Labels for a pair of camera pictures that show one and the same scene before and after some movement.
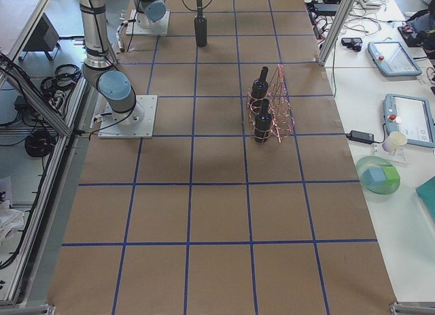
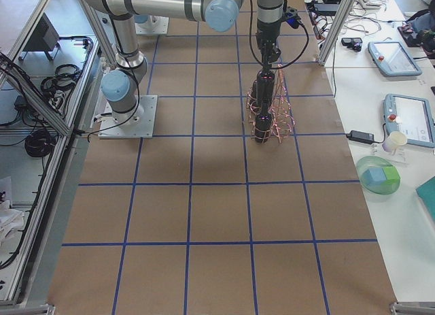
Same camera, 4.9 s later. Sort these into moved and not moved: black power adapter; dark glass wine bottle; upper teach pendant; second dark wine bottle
Moved: dark glass wine bottle
Not moved: second dark wine bottle; black power adapter; upper teach pendant
